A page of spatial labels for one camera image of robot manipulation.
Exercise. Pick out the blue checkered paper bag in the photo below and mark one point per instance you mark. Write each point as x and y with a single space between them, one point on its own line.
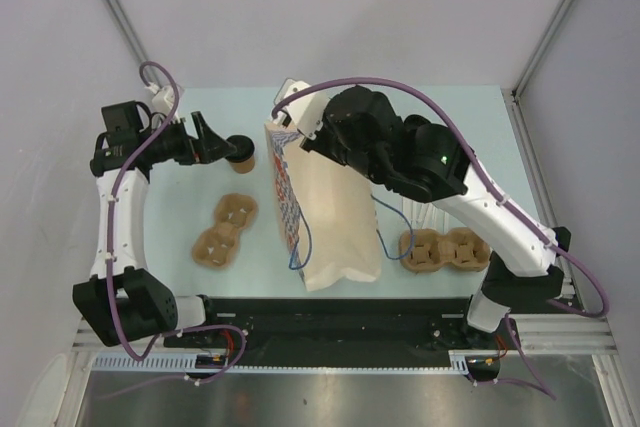
326 214

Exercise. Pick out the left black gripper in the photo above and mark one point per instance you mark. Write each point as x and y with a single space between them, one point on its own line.
211 147

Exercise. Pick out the black cup lid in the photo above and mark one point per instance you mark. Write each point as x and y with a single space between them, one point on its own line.
244 148

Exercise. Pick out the white cable duct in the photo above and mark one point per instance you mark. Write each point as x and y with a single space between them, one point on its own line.
193 364

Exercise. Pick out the brown cardboard cup carrier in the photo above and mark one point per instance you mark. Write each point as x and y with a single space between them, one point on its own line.
427 251

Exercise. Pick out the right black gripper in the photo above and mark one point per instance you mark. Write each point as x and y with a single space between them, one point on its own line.
318 144

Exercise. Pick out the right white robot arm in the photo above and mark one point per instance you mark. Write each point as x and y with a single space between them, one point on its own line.
428 163

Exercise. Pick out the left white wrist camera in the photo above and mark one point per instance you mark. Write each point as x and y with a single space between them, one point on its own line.
162 98

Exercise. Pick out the white wrapped straw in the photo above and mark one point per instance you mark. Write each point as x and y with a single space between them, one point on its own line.
425 216

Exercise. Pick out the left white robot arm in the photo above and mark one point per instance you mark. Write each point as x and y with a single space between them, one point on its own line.
122 300

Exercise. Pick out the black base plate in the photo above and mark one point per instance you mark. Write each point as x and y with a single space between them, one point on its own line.
425 324

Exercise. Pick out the single brown paper cup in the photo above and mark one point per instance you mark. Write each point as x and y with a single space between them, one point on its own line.
245 166

